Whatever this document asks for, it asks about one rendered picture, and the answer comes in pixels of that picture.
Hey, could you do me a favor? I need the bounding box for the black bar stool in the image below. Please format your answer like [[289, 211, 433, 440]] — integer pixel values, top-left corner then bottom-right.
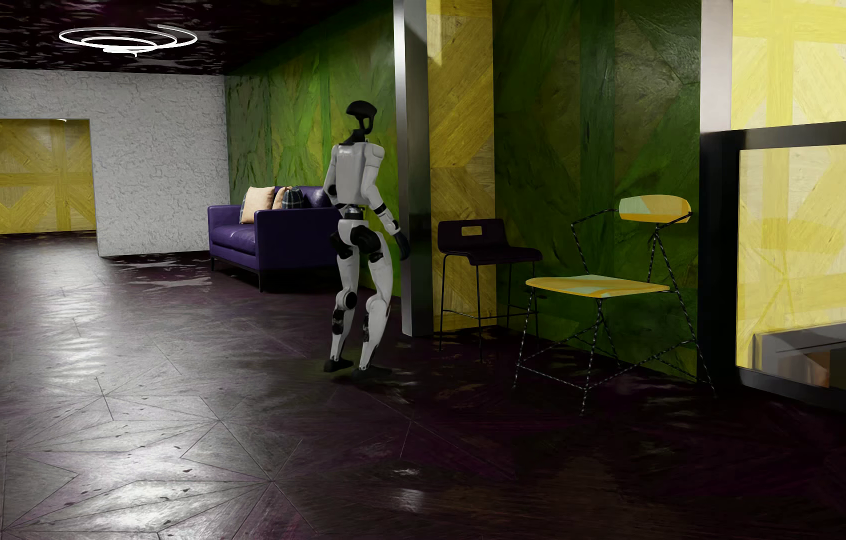
[[436, 218, 543, 354]]

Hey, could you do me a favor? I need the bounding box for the silver metal pillar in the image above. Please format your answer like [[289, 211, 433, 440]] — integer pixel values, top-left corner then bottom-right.
[[393, 0, 435, 338]]

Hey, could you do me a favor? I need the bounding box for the white humanoid robot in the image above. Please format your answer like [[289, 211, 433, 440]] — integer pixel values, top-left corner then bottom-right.
[[321, 100, 412, 375]]

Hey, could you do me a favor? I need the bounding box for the purple sofa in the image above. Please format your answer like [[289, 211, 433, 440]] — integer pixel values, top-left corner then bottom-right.
[[207, 185, 353, 292]]

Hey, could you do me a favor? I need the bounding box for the beige cushion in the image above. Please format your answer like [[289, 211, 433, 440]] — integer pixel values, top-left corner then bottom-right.
[[239, 186, 279, 225]]

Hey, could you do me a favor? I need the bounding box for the white spiral ceiling lamp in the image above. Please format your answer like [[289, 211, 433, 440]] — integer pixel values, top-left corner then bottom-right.
[[58, 24, 199, 58]]

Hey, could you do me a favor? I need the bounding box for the black-framed glass partition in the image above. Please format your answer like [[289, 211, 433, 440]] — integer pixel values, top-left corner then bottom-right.
[[697, 116, 846, 421]]

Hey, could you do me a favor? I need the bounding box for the yellow wire-frame chair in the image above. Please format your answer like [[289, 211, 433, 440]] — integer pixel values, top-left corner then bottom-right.
[[513, 195, 715, 415]]

